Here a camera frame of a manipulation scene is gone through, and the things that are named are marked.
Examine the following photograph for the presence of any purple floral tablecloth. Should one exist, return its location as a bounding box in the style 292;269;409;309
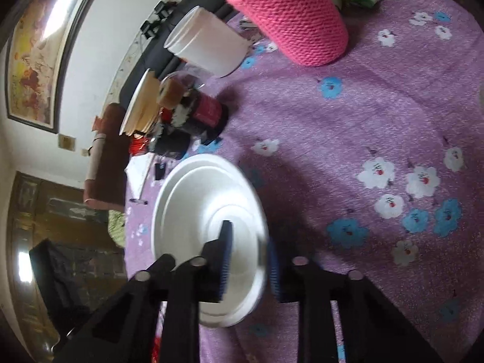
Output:
123;0;484;363

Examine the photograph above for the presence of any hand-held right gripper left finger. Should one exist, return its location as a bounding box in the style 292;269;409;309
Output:
53;220;233;363

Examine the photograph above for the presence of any jar with red label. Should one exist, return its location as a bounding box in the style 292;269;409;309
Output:
172;89;229;137

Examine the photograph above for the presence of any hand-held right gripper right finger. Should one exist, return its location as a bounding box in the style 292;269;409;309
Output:
267;236;443;363

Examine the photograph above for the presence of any stack of beige bowls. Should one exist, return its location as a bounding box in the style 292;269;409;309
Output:
119;68;163;137

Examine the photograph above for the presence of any large white foam bowl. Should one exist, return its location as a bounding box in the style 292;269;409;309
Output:
151;154;270;328

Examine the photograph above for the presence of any white paper sheet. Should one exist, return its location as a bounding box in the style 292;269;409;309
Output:
126;155;159;197

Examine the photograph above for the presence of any white plastic cup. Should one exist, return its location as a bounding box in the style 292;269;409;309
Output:
163;5;250;79

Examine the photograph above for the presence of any brown wooden wardrobe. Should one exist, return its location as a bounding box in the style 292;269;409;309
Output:
8;172;127;363

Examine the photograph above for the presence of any brown armchair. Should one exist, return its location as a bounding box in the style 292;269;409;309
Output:
83;103;131;210

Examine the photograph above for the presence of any pink knitted sleeve bottle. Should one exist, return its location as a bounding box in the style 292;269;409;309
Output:
198;0;349;67

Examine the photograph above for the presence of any framed wall painting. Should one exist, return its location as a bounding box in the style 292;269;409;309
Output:
5;0;108;134

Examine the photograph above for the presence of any green patterned blanket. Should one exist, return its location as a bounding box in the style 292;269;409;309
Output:
108;210;126;248

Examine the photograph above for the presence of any black jar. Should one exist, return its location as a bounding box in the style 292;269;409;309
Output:
151;125;191;159

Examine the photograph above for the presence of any glass jar with wooden lid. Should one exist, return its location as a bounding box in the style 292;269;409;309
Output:
156;71;197;108

